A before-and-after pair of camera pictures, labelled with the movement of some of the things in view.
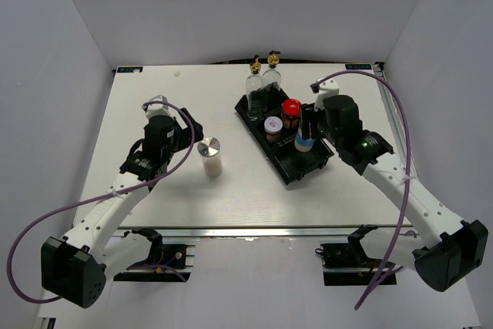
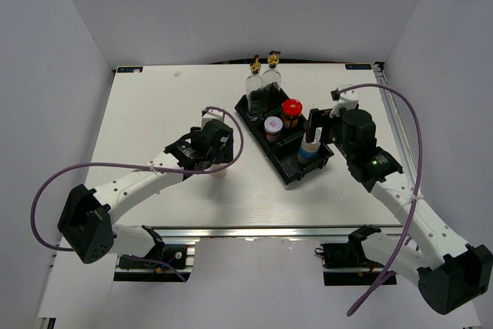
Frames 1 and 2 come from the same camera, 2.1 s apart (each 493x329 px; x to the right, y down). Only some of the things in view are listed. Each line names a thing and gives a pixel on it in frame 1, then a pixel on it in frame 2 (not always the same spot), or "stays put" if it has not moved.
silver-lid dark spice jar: [273, 126] stays put
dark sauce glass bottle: [272, 83] stays put
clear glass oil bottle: [254, 90] stays put
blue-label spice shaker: [303, 145] → [308, 152]
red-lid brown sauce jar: [291, 114] stays put
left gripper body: [181, 140] → [223, 156]
